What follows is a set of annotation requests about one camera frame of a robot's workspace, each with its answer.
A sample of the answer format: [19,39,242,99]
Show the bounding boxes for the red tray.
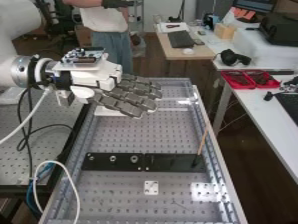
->
[219,69,257,90]
[244,69,281,90]

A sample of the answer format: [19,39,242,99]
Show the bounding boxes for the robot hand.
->
[45,46,163,119]

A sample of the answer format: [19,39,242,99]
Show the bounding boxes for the black cable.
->
[15,84,74,181]

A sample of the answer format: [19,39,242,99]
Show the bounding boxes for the blue cable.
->
[25,163,50,214]

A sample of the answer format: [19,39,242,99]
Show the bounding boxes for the cardboard box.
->
[212,22,236,41]

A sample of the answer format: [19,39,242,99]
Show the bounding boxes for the black keyboard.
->
[166,30,196,49]
[272,92,298,127]

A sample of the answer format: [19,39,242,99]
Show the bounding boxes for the thin stick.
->
[196,129,210,156]

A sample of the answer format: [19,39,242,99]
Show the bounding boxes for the white desk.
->
[192,22,298,74]
[211,73,298,183]

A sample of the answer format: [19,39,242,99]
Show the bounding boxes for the person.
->
[61,0,135,75]

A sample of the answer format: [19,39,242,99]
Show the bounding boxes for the small black stand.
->
[261,91,276,102]

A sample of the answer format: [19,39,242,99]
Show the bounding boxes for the wooden desk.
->
[154,23,216,80]

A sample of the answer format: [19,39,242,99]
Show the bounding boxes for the clear box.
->
[38,78,247,224]

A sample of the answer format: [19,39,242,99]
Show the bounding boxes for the black headphones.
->
[219,48,252,67]

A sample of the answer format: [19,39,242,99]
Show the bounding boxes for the small white square plate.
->
[142,180,159,195]

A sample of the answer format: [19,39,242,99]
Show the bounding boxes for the white cable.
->
[31,160,82,224]
[0,85,51,146]

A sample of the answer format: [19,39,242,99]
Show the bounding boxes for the black plate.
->
[79,152,208,173]

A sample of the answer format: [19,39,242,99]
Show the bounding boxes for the black case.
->
[257,12,298,47]

